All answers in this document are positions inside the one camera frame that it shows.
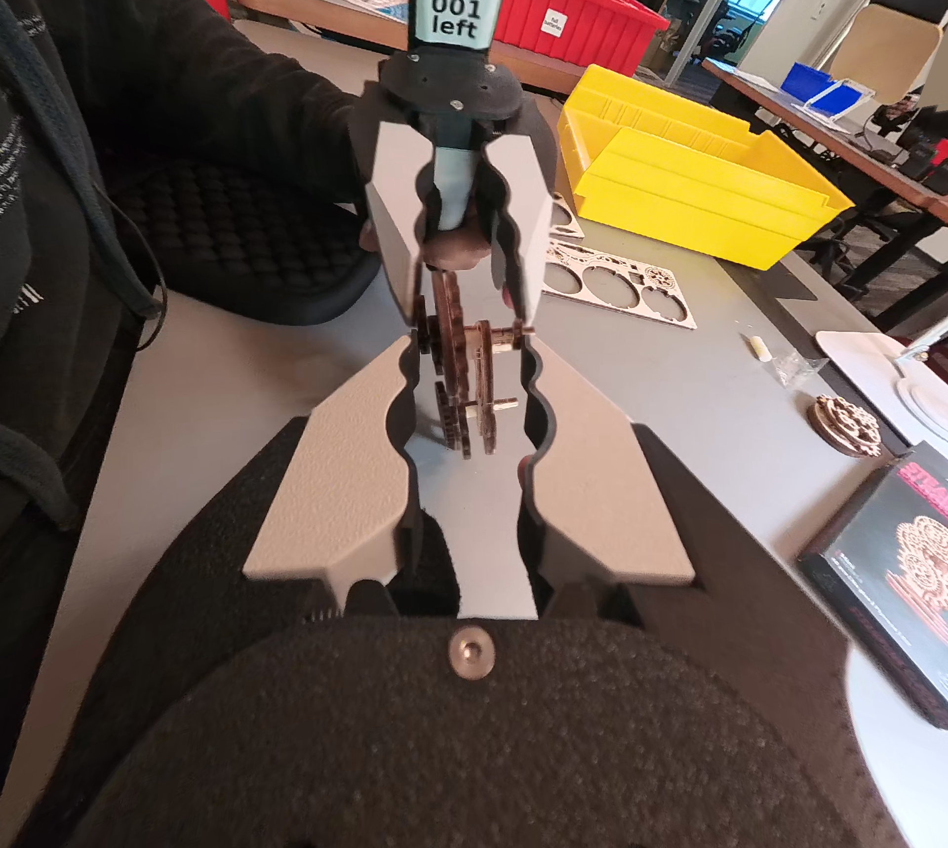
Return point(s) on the black puzzle box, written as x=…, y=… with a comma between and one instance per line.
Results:
x=874, y=566

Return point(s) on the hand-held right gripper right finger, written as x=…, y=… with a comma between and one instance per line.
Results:
x=607, y=492

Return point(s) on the black bumpy armrest pad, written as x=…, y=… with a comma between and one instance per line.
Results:
x=244, y=248

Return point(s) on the small punched wooden part sheet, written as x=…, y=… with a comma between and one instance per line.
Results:
x=579, y=233

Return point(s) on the blue tray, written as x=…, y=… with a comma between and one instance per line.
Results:
x=807, y=82

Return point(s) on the brown background desk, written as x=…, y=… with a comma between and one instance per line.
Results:
x=852, y=152

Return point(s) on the wooden gear clock assembly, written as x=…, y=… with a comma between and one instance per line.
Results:
x=452, y=337

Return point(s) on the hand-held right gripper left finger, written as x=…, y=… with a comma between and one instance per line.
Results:
x=333, y=492

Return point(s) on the small clear plastic bag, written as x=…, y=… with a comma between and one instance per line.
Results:
x=796, y=367

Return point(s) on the small white wax stick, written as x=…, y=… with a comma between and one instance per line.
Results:
x=757, y=349

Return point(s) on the dark round wooden gear block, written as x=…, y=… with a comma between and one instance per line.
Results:
x=844, y=426

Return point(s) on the person's left forearm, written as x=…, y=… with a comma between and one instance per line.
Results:
x=222, y=93

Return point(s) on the yellow plastic bin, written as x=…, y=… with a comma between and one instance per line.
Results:
x=703, y=211

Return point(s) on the person's left hand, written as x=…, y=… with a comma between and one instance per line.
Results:
x=459, y=250

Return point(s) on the grey desk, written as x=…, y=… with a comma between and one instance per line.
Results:
x=666, y=404

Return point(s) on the large punched wooden part sheet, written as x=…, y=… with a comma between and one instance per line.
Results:
x=683, y=316

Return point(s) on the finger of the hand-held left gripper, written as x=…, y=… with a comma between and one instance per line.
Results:
x=529, y=219
x=396, y=219

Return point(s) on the beige chair back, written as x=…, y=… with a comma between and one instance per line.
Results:
x=881, y=56

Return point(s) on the white plate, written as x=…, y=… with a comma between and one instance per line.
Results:
x=859, y=359

